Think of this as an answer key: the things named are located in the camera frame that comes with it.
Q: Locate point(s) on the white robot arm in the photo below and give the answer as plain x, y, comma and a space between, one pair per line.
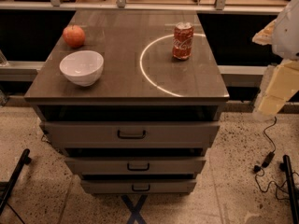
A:
280, 82

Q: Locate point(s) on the bottom grey drawer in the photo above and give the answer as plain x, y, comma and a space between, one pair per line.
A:
139, 186

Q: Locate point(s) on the metal railing frame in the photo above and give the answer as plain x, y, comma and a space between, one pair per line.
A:
140, 4

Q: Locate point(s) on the top grey drawer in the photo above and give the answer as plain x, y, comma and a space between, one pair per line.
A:
153, 134

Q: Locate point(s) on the black right stand leg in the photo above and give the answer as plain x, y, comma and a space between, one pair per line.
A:
286, 167

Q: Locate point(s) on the grey drawer cabinet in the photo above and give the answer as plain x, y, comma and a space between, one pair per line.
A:
142, 81

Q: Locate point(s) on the red coke can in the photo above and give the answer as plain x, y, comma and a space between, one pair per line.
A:
182, 41

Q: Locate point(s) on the black stand leg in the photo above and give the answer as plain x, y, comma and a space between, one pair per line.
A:
286, 167
6, 187

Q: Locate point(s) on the middle grey drawer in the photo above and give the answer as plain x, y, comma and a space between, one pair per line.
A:
136, 165

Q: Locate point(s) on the grey drawer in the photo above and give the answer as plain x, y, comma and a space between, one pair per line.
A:
139, 186
136, 165
153, 134

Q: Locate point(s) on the red apple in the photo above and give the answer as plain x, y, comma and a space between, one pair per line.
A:
74, 36

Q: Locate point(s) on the black left stand leg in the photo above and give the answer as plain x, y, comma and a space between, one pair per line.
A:
6, 187

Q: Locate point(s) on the white ceramic bowl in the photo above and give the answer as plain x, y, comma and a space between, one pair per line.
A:
83, 67

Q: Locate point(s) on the blue tape cross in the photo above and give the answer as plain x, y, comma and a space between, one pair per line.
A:
135, 209

